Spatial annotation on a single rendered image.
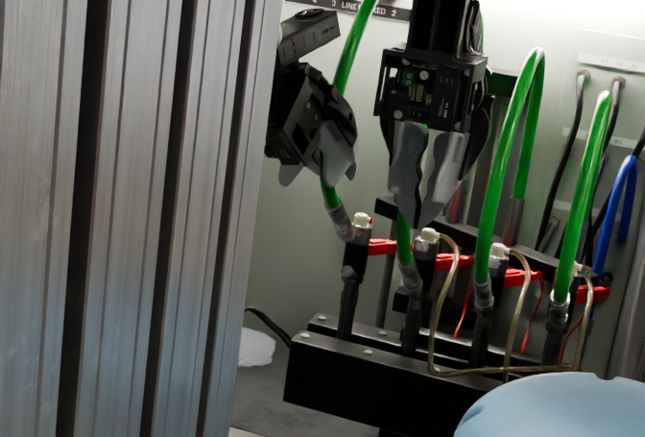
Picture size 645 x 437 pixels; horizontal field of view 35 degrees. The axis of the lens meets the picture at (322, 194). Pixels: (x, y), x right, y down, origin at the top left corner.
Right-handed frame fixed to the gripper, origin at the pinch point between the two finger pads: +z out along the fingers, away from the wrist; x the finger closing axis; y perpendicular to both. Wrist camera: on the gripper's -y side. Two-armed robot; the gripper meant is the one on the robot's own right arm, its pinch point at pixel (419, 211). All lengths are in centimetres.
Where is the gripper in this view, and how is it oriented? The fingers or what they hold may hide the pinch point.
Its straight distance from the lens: 86.4
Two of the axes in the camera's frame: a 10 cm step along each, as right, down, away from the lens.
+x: 9.4, 2.1, -2.7
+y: -3.1, 2.1, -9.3
